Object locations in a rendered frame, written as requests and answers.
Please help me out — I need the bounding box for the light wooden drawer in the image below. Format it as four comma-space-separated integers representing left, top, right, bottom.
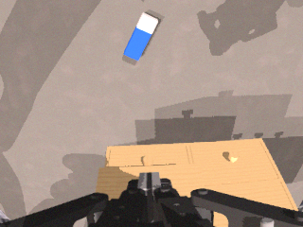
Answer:
96, 164, 205, 201
208, 182, 293, 227
189, 141, 277, 185
109, 146, 189, 167

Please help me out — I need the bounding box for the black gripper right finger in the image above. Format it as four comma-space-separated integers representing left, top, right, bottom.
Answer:
150, 172, 303, 227

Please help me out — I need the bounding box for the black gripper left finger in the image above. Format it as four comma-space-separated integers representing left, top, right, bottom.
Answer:
0, 172, 151, 227

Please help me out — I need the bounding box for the light wooden chest of drawers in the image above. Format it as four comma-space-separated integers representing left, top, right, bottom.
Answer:
104, 138, 298, 211

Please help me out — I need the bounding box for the blue and white eraser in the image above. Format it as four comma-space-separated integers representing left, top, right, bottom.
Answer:
124, 12, 158, 60

